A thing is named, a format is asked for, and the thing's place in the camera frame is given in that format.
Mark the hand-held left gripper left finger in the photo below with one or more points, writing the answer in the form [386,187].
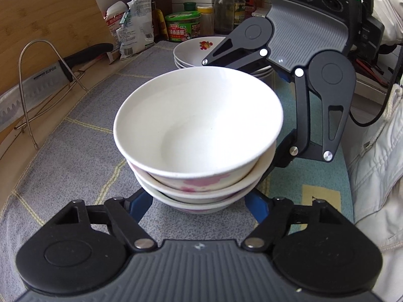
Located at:
[140,206]

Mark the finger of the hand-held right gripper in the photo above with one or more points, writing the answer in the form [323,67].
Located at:
[242,59]
[285,157]

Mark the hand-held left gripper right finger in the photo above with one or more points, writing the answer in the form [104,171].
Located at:
[258,206]

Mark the white bowl pink floral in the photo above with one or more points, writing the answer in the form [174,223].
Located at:
[201,186]

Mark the plain white bowl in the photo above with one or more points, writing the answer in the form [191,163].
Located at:
[195,122]

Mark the person's right forearm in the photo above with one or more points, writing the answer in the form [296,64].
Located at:
[390,6]

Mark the bottle with yellow label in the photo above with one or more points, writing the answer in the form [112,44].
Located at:
[239,9]

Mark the glass bottle red cap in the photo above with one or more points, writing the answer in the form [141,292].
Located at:
[224,12]

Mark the yellow-lid spice jar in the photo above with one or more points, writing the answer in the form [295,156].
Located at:
[206,22]

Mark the small green lid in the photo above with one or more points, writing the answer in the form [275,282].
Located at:
[190,6]

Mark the grey blue checked mat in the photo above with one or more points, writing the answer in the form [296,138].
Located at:
[78,138]

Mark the person's white jacket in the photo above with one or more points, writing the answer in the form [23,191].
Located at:
[377,179]

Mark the white blue plastic bag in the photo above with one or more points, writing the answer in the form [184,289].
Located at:
[138,28]

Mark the red white plastic bag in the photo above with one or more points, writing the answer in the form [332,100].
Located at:
[113,25]

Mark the bamboo cutting board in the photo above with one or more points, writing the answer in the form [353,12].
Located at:
[47,15]

